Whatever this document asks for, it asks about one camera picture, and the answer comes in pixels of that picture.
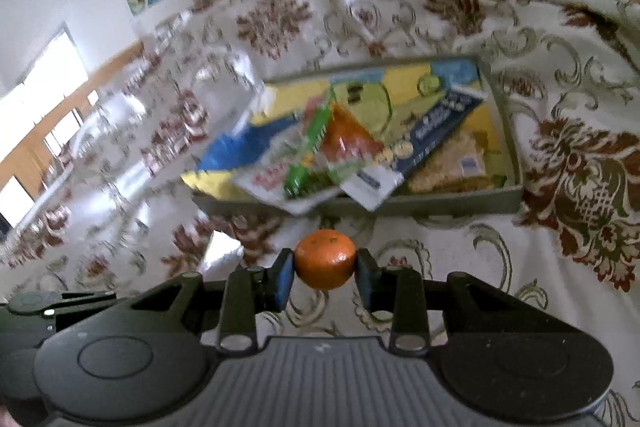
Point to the dark blue white snack packet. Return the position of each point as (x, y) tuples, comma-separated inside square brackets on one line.
[(440, 127)]

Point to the clear rice cracker packet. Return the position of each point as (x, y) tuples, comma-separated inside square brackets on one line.
[(450, 172)]

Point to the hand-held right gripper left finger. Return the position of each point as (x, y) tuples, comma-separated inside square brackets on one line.
[(285, 279)]

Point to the floral satin blanket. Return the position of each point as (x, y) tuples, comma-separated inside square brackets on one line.
[(550, 82)]

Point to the orange red snack packet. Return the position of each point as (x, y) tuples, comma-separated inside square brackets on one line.
[(350, 137)]

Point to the yellow blue cartoon painting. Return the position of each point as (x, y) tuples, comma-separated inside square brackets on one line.
[(290, 99)]

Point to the tangerine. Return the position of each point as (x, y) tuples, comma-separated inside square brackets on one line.
[(325, 259)]

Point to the wooden bed frame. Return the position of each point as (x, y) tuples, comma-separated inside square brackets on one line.
[(45, 142)]

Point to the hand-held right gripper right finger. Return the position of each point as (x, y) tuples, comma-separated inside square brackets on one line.
[(367, 279)]

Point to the green stick snack packet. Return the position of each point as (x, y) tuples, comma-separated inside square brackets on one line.
[(300, 167)]

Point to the large white green snack packet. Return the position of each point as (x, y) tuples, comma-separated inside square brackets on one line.
[(265, 179)]

